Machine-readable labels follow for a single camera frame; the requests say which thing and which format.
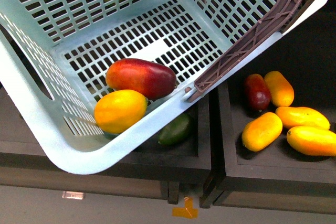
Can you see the yellow lemon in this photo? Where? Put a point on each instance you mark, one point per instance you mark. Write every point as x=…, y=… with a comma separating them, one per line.
x=119, y=110

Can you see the light blue plastic basket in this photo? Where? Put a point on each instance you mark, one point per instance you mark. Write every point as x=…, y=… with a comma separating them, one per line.
x=55, y=54

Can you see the dark red mango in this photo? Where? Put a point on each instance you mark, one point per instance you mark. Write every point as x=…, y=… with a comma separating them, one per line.
x=256, y=92

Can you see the yellow mango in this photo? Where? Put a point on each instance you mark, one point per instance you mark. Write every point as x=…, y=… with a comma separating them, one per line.
x=312, y=141
x=302, y=116
x=282, y=92
x=261, y=132

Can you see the green avocado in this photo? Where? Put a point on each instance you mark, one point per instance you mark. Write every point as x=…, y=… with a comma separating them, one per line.
x=177, y=131

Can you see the wooden display stand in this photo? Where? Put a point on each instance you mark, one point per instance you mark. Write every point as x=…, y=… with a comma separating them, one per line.
x=151, y=171

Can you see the dark fruit display bin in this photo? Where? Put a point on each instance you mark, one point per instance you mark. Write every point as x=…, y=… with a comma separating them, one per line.
x=278, y=177

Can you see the orange floor tape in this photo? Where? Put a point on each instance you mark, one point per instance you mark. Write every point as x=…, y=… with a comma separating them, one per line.
x=187, y=211

